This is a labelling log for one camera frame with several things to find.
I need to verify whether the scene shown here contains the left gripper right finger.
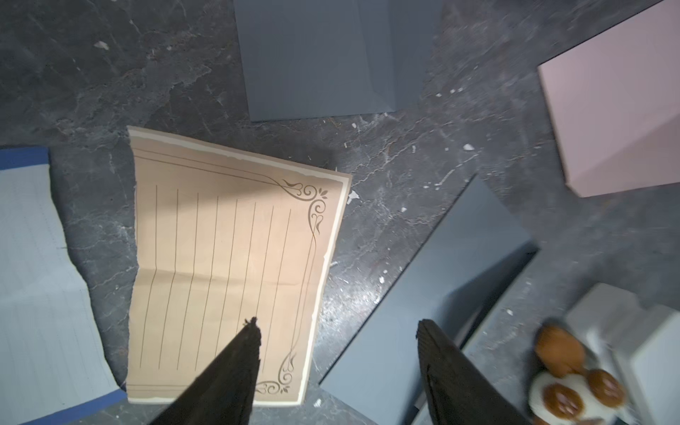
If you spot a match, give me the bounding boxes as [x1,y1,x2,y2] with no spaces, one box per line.
[416,320,529,425]

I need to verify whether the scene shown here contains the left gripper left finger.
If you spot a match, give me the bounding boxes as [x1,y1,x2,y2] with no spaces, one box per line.
[152,317,261,424]

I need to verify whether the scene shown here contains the white letter paper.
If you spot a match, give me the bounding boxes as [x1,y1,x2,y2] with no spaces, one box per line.
[126,127,352,407]
[1,146,127,424]

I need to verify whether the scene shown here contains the pink envelope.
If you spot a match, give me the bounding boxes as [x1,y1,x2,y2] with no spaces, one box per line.
[538,0,679,198]

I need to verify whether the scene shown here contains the brown white bear plush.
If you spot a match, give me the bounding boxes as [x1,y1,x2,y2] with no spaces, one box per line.
[529,325,628,425]

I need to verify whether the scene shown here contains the white rectangular box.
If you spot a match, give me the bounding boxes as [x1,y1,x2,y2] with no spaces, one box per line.
[564,283,679,424]

